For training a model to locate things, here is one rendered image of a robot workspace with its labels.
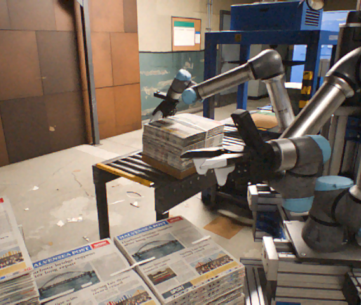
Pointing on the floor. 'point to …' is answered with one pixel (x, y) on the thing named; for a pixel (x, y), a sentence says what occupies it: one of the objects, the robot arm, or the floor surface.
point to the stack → (143, 269)
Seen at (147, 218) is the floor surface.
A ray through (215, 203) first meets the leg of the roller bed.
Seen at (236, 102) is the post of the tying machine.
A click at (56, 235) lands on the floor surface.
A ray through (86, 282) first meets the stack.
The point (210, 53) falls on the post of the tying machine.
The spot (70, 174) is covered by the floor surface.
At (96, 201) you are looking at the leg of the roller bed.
